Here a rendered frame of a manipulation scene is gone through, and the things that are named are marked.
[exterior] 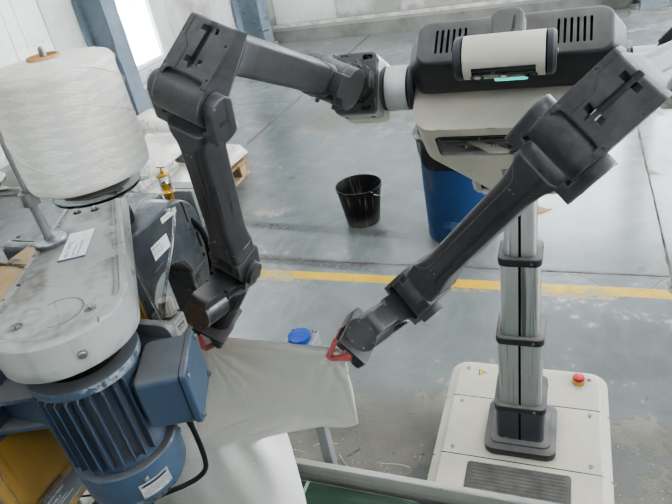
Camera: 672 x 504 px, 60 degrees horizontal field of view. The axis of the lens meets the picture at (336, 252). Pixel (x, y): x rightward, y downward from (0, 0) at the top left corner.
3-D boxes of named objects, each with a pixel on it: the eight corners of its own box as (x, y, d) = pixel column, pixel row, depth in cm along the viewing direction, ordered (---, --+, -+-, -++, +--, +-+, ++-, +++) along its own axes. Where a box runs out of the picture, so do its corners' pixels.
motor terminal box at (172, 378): (217, 385, 91) (195, 326, 85) (212, 435, 82) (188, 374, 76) (164, 395, 91) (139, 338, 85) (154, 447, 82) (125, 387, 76)
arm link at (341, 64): (366, 70, 112) (342, 61, 113) (348, 55, 102) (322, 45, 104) (347, 116, 113) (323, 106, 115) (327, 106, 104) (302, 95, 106)
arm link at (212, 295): (263, 259, 106) (226, 239, 109) (223, 287, 97) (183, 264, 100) (254, 310, 113) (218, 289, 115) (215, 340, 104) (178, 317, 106)
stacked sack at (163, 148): (204, 143, 414) (199, 123, 406) (151, 185, 362) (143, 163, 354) (155, 145, 429) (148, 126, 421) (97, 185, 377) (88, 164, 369)
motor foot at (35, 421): (98, 393, 87) (75, 349, 83) (42, 457, 78) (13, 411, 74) (50, 386, 91) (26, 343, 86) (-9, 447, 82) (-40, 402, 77)
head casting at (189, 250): (224, 293, 136) (186, 176, 121) (166, 366, 117) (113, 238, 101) (120, 286, 146) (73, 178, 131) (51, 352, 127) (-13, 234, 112)
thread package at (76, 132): (176, 154, 85) (137, 31, 76) (104, 209, 72) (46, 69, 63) (86, 157, 91) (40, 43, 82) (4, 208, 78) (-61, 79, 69)
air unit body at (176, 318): (203, 353, 118) (180, 291, 110) (191, 369, 115) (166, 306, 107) (184, 351, 120) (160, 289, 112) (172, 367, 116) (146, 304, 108)
